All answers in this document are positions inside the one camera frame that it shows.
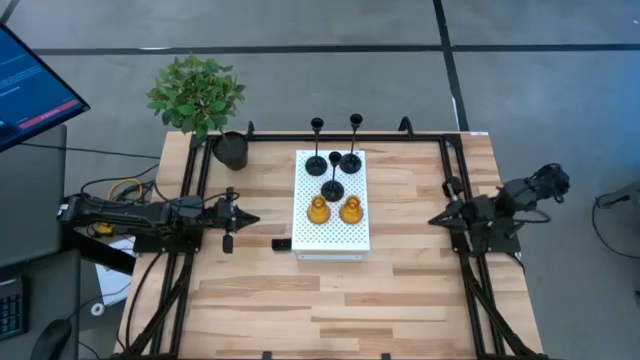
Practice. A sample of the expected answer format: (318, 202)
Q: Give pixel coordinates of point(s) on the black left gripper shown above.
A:
(225, 217)

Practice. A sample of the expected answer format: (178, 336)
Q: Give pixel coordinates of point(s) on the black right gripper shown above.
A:
(475, 215)

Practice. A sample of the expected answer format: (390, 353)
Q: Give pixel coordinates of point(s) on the amber glass candle holder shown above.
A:
(351, 212)
(318, 212)

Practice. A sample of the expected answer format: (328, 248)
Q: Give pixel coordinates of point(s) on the tall black candlestick holder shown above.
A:
(315, 165)
(350, 163)
(332, 190)

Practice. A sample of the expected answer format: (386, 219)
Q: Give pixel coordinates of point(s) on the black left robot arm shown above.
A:
(125, 215)

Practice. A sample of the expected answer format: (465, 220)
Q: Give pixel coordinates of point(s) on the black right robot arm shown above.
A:
(520, 192)

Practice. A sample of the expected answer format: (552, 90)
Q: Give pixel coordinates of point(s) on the small black block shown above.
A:
(281, 244)

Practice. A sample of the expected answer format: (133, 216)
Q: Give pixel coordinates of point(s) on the white perforated metal shelf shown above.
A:
(330, 240)

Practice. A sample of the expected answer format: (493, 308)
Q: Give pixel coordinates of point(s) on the white label strip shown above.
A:
(475, 133)

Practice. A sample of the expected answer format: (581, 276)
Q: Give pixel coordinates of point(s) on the green plant in black pot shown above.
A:
(195, 95)

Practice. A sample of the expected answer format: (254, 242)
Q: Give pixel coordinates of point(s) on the white paper sheet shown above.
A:
(112, 280)

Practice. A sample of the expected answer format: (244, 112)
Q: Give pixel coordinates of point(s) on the white tape roll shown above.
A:
(92, 309)

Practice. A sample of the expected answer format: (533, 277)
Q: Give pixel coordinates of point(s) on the dark grey desk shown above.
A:
(30, 200)

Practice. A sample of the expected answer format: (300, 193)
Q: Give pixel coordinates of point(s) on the black computer mouse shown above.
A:
(50, 340)

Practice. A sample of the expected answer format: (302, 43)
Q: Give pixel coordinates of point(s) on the black computer keyboard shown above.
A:
(10, 310)

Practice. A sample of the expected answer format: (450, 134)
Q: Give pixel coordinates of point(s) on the computer monitor with blue screen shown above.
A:
(30, 85)

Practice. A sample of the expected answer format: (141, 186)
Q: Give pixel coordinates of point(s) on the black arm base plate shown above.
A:
(150, 246)
(500, 245)

